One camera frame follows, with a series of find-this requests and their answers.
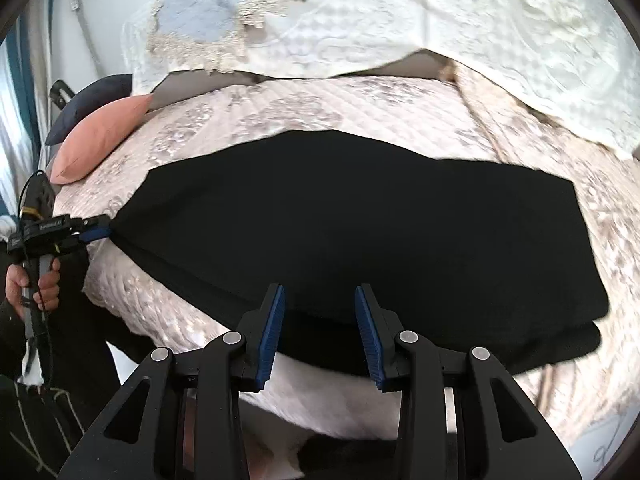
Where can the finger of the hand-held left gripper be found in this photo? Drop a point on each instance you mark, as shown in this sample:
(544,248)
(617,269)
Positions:
(96,221)
(97,234)

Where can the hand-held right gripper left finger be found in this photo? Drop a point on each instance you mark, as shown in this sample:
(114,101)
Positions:
(272,330)

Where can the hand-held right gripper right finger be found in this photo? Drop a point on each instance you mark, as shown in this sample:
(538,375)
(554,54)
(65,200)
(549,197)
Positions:
(367,340)

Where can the black pants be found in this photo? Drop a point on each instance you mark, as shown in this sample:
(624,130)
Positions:
(350,220)

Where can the person's left hand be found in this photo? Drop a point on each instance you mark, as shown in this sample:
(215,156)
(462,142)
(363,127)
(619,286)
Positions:
(17,287)

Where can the salmon pink pillow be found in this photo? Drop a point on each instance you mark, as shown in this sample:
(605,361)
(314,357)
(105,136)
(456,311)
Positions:
(95,140)

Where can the white teal striped curtain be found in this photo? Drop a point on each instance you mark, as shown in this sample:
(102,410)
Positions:
(15,110)

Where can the dark navy pillow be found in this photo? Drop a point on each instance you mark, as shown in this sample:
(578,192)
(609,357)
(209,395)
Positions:
(95,95)

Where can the pink quilted floral bedspread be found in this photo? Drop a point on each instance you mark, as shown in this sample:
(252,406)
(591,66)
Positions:
(225,115)

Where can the brown upholstered backrest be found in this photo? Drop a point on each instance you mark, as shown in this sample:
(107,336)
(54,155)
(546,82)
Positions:
(200,80)

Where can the person's dark clothing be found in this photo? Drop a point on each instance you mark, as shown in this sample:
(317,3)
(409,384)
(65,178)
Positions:
(30,435)

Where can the white lace cover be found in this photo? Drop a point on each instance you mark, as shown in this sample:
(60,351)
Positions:
(400,20)

